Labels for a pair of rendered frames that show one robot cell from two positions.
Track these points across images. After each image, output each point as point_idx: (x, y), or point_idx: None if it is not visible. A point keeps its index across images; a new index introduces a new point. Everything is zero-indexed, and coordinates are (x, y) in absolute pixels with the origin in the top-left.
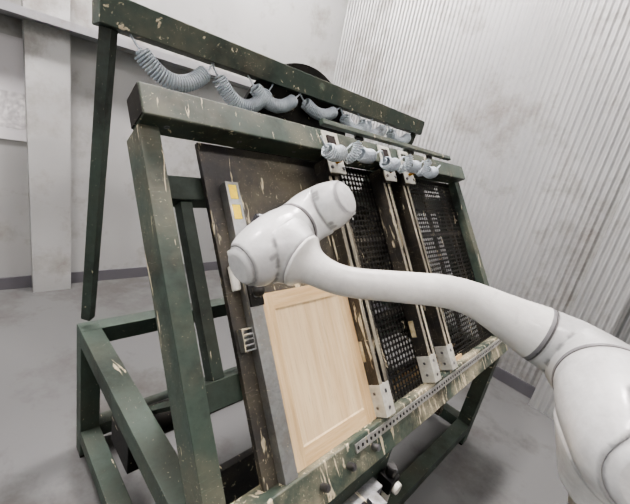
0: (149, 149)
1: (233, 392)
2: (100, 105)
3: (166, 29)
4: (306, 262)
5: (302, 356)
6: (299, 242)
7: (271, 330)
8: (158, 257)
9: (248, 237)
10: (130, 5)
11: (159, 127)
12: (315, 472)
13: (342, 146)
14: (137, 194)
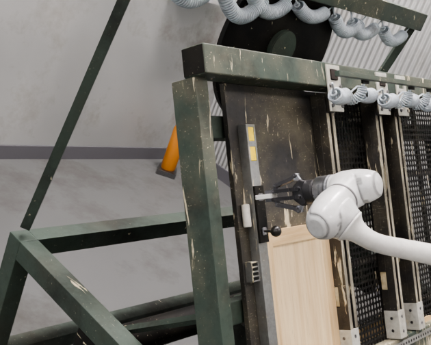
0: (201, 100)
1: (237, 315)
2: (115, 20)
3: None
4: (356, 228)
5: (289, 292)
6: (354, 216)
7: (269, 265)
8: (204, 196)
9: (325, 210)
10: None
11: (206, 77)
12: None
13: (349, 90)
14: (180, 135)
